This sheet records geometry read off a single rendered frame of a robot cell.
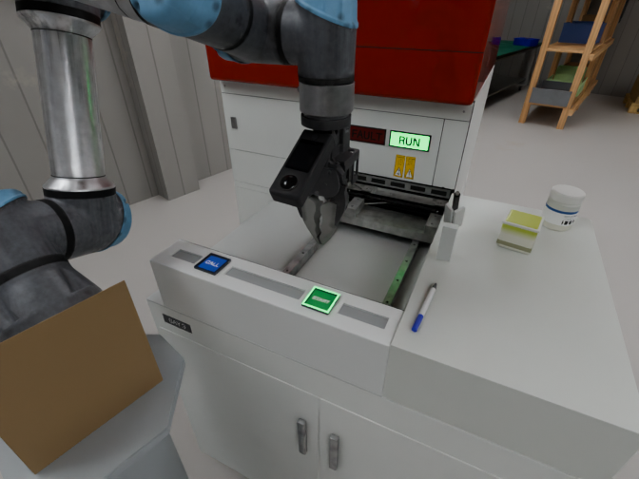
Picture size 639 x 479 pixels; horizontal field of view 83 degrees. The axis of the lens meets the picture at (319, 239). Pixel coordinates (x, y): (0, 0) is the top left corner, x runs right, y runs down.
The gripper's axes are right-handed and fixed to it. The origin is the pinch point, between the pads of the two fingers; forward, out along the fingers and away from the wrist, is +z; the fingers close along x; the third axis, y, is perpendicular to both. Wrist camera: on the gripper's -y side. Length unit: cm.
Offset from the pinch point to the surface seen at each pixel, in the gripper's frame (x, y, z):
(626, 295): -114, 175, 111
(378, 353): -13.3, -4.0, 17.2
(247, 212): 61, 58, 39
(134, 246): 185, 85, 111
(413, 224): -7, 50, 23
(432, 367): -22.1, -4.0, 15.9
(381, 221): 2, 47, 23
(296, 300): 4.4, -1.2, 14.6
